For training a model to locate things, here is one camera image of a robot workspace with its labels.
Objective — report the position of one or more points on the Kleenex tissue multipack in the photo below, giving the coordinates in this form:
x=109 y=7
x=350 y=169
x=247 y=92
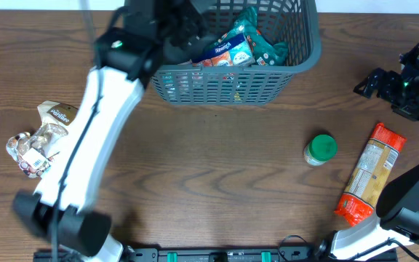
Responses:
x=233 y=52

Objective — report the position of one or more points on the green coffee snack bag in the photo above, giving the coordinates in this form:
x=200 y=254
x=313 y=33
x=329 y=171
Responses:
x=265 y=54

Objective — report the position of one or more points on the beige Pantree snack bag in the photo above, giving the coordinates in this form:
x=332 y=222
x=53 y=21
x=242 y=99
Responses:
x=35 y=153

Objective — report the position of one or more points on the green lid jar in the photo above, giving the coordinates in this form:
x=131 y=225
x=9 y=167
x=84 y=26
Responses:
x=320 y=150

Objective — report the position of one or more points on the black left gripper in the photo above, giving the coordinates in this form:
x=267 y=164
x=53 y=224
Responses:
x=186 y=28

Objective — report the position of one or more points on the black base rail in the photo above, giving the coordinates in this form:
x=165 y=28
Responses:
x=295 y=252

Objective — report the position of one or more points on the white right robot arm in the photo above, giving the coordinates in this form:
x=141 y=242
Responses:
x=395 y=221

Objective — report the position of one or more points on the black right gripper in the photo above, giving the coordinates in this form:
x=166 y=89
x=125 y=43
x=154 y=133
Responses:
x=382 y=84

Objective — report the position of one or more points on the orange spaghetti package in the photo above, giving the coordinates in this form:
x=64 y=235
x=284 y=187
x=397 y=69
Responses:
x=370 y=174

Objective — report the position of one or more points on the grey plastic basket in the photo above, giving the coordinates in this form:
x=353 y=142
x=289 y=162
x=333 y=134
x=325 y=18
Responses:
x=295 y=22

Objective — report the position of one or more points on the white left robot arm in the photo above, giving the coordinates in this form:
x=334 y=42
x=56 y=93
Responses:
x=61 y=208

